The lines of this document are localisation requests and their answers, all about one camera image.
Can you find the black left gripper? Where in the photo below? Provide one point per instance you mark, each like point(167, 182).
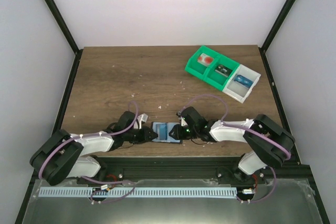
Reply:
point(145, 134)

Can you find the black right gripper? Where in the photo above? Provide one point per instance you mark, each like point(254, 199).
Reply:
point(177, 131)

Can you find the black leather card holder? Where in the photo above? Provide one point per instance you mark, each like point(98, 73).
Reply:
point(169, 140)

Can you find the blue VIP credit card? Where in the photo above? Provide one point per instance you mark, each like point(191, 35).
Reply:
point(242, 79)

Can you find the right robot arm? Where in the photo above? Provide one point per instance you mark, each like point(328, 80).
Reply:
point(270, 144)

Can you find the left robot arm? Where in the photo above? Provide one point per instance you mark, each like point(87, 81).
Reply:
point(66, 155)

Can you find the black VIP card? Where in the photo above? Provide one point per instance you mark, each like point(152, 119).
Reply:
point(223, 70)

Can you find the red white card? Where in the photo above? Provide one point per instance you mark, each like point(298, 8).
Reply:
point(205, 59)

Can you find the blue card in bin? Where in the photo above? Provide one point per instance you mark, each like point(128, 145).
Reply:
point(242, 81)

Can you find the green bin far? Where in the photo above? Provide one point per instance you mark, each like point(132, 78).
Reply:
point(199, 63)

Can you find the green bin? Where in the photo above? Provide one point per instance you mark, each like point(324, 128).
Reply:
point(215, 78)
point(199, 63)

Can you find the white translucent bin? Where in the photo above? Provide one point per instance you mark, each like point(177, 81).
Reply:
point(242, 82)

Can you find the green bin middle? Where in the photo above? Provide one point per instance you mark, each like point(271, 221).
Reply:
point(215, 78)

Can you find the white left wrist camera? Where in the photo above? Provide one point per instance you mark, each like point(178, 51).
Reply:
point(141, 119)

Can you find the black aluminium front rail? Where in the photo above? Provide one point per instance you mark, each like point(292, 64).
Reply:
point(222, 169)

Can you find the light blue slotted cable duct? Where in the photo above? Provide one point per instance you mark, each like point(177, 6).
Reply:
point(141, 192)

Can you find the black left frame post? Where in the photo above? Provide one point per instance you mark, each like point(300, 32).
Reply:
point(62, 25)

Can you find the black frame post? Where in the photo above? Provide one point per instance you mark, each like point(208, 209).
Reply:
point(62, 25)
point(278, 23)

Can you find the black right frame post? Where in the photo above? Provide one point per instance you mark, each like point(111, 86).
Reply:
point(278, 23)

